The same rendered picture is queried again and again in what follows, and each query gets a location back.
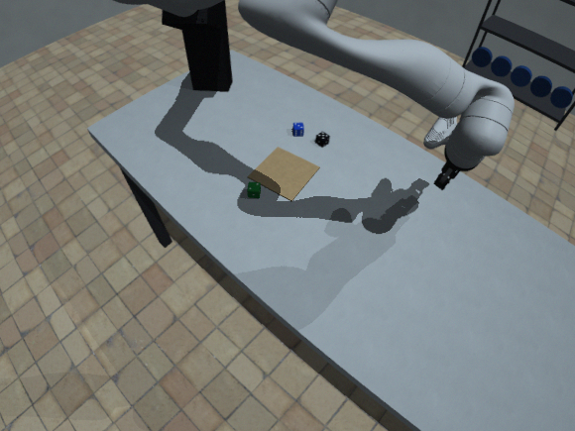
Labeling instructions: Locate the black die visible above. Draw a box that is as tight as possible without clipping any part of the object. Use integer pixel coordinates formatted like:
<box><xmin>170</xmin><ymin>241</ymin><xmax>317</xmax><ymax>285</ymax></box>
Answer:
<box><xmin>315</xmin><ymin>132</ymin><xmax>330</xmax><ymax>148</ymax></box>

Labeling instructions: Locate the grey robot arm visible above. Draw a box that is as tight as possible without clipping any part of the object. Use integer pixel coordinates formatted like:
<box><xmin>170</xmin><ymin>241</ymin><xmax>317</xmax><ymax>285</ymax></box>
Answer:
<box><xmin>113</xmin><ymin>0</ymin><xmax>515</xmax><ymax>168</ymax></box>

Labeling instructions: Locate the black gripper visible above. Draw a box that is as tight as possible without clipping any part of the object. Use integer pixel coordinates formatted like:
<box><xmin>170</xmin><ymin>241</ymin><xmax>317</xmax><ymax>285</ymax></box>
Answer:
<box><xmin>433</xmin><ymin>146</ymin><xmax>476</xmax><ymax>190</ymax></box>

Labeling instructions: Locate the green die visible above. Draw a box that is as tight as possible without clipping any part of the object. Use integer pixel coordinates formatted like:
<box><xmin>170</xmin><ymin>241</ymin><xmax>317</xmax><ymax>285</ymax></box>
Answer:
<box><xmin>247</xmin><ymin>182</ymin><xmax>261</xmax><ymax>198</ymax></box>

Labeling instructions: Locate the blue die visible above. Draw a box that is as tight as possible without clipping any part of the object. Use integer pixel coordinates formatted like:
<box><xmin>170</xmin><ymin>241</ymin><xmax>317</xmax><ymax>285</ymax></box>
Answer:
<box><xmin>292</xmin><ymin>123</ymin><xmax>304</xmax><ymax>136</ymax></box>

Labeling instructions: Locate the tan flat mat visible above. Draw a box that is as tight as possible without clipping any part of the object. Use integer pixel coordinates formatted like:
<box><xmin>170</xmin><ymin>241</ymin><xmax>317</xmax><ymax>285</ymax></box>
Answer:
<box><xmin>248</xmin><ymin>147</ymin><xmax>320</xmax><ymax>201</ymax></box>

